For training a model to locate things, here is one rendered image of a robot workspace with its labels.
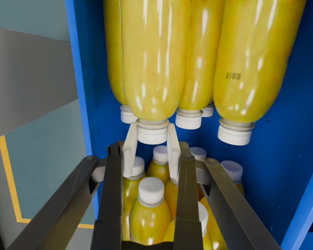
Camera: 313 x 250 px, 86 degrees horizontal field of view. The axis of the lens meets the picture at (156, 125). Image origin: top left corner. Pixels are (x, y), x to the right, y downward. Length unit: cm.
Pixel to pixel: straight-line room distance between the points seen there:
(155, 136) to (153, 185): 10
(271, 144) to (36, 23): 150
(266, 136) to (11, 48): 68
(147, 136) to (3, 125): 53
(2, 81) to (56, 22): 91
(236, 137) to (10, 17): 159
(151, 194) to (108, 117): 14
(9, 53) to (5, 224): 221
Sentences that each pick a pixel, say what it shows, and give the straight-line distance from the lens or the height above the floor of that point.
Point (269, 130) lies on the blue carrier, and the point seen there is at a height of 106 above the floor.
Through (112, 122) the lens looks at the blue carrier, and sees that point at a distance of 30.
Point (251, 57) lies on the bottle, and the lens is 19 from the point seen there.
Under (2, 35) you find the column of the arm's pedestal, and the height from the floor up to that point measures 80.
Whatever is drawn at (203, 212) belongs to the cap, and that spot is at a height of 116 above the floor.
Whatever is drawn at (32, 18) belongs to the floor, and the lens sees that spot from 157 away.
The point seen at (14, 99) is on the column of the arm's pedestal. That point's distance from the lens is 68.
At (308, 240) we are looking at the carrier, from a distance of 73.
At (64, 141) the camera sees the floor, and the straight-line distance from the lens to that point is 167.
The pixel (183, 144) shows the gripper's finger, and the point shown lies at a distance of 18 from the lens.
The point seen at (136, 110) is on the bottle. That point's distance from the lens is 18.
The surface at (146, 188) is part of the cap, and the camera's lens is 26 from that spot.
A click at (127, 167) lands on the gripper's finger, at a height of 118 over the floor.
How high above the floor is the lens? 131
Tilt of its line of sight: 69 degrees down
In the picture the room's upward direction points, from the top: 179 degrees clockwise
